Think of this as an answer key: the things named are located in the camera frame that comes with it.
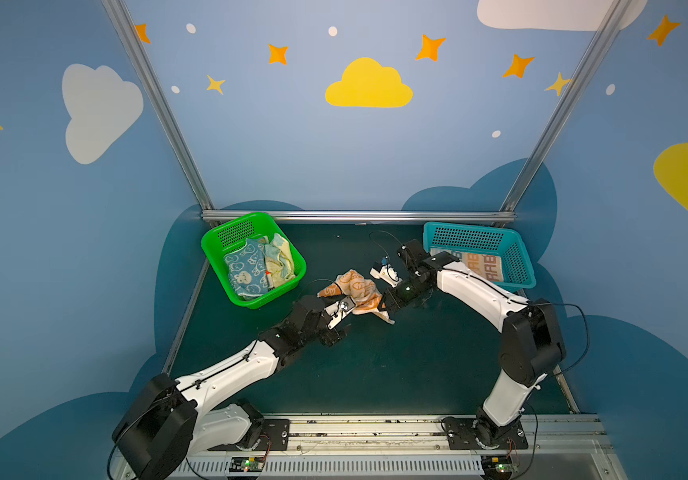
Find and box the left aluminium frame post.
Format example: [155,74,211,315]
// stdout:
[101,0,213,210]

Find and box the right aluminium frame post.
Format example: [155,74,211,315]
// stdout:
[500,0,633,216]

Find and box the rabbit letter print towel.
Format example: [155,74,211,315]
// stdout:
[430,248,505,282]

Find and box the teal plastic basket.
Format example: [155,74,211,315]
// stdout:
[423,222,536,292]

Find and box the aluminium frame post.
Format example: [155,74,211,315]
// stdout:
[101,0,213,210]
[500,0,633,216]

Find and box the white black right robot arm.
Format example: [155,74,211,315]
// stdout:
[378,240,566,430]

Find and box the orange bunny print towel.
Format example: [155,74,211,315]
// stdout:
[317,270,394,325]

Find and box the teal yellow patterned towel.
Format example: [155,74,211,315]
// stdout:
[263,233,296,289]

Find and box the controller circuit board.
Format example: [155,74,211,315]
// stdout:
[229,457,265,474]
[480,456,513,480]

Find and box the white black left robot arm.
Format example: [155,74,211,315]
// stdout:
[111,295,355,479]

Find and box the blue bunny print towel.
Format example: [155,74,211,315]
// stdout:
[224,239,269,301]

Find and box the right controller circuit board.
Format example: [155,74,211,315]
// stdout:
[480,456,513,480]

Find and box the green plastic basket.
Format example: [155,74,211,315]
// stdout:
[201,212,307,310]

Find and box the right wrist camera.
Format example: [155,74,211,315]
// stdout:
[370,257,400,287]

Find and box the aluminium mounting rail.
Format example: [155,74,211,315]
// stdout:
[165,414,627,479]

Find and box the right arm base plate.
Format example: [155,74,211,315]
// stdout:
[440,416,529,450]

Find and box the left controller circuit board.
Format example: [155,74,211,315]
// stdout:
[229,457,265,474]

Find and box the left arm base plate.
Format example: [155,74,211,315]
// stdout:
[210,418,290,452]

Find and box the horizontal aluminium frame bar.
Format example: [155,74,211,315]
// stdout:
[201,209,516,224]

